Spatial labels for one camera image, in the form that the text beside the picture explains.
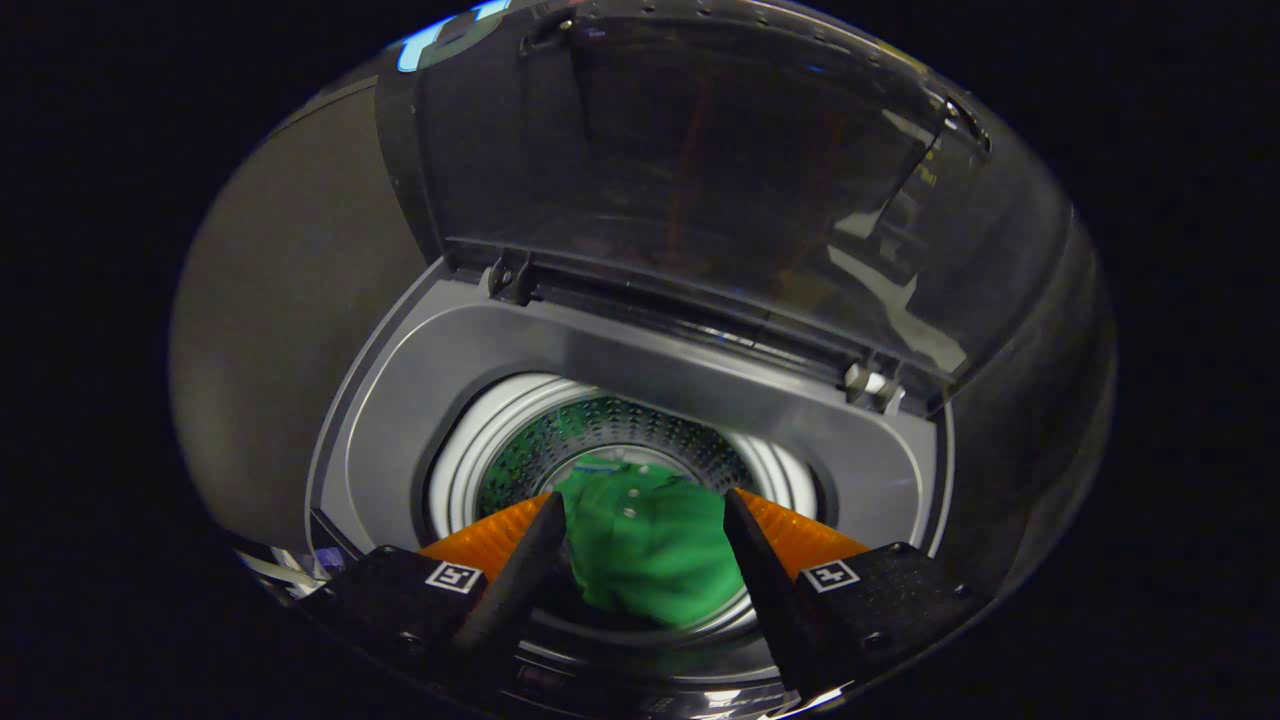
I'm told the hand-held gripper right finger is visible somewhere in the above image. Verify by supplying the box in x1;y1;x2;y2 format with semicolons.
722;487;993;703

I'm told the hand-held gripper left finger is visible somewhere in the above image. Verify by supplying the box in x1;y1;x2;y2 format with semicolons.
296;490;569;691

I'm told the green polo shirt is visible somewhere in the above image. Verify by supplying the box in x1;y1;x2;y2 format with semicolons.
553;455;749;631

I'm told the grey washing machine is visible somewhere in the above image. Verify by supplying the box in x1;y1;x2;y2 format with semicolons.
235;250;961;720

